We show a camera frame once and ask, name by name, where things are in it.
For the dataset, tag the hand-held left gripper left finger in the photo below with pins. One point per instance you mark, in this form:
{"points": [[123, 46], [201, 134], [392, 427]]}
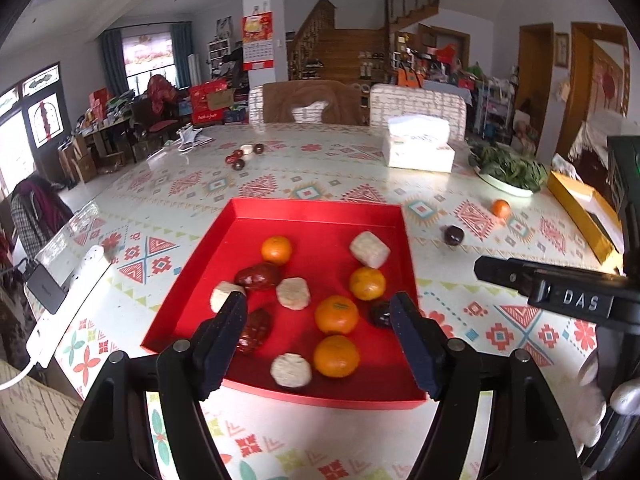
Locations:
{"points": [[225, 342]]}

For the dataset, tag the orange mandarin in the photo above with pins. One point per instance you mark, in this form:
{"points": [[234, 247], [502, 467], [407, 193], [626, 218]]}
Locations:
{"points": [[336, 356], [276, 250], [367, 283], [500, 208], [336, 315]]}

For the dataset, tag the red gift box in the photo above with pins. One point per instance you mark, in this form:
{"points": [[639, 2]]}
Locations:
{"points": [[210, 102]]}

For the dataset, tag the crumpled white paper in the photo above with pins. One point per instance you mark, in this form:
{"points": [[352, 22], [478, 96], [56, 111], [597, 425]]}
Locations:
{"points": [[190, 137]]}

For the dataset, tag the red jujube date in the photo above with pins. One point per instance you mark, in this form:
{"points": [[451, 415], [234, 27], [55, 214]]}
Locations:
{"points": [[255, 330], [257, 276]]}

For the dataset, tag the green leafy vegetables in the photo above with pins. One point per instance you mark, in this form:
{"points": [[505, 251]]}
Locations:
{"points": [[507, 165]]}

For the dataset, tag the dark purple plum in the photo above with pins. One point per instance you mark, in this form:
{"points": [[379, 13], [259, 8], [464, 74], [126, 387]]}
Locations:
{"points": [[453, 235], [380, 314]]}

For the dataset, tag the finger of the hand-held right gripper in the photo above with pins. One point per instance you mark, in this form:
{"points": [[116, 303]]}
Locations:
{"points": [[505, 271]]}

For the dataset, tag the framed wall picture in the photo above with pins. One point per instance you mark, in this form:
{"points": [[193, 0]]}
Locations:
{"points": [[561, 50]]}

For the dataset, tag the chair with plaid cloth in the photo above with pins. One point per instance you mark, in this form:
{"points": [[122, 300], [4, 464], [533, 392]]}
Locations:
{"points": [[35, 210]]}

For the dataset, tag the patterned chair cushion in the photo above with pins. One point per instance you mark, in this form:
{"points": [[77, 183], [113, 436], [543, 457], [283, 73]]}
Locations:
{"points": [[30, 425]]}

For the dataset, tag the wooden staircase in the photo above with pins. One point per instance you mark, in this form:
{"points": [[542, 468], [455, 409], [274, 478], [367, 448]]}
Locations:
{"points": [[345, 40]]}

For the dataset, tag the yellow cardboard box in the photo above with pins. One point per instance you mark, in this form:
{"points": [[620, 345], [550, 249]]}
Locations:
{"points": [[580, 205]]}

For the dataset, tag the red wall calendar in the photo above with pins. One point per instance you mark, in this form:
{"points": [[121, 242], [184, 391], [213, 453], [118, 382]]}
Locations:
{"points": [[258, 40]]}

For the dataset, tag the person's right hand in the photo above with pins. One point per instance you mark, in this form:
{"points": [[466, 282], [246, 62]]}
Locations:
{"points": [[589, 410]]}

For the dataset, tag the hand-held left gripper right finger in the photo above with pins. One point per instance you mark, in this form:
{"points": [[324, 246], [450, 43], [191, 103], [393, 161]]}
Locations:
{"points": [[415, 347]]}

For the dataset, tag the black power adapter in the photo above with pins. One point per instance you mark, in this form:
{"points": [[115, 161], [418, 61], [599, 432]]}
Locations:
{"points": [[45, 288]]}

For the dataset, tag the blue curtain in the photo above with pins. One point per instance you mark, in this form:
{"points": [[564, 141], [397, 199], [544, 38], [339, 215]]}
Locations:
{"points": [[181, 55], [112, 60]]}

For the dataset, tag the white power strip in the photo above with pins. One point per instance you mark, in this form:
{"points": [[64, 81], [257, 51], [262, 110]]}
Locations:
{"points": [[75, 290]]}

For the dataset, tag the white tissue box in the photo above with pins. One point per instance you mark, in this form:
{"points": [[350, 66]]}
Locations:
{"points": [[417, 147]]}

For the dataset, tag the patterned white chair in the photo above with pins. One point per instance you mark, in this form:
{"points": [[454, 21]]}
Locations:
{"points": [[420, 102]]}

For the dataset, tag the white plate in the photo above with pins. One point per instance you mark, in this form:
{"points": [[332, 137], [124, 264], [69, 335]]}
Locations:
{"points": [[505, 186]]}

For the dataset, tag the white rice cake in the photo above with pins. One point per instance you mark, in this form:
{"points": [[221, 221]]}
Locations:
{"points": [[369, 249], [224, 294], [291, 370], [293, 293]]}

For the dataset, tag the red tray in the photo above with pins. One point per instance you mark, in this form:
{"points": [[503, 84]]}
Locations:
{"points": [[320, 220]]}

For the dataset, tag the wooden door frame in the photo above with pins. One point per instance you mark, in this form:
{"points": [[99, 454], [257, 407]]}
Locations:
{"points": [[530, 75], [580, 85]]}

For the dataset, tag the brown cushioned chair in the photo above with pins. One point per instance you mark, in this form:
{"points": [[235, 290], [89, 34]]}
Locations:
{"points": [[285, 97]]}

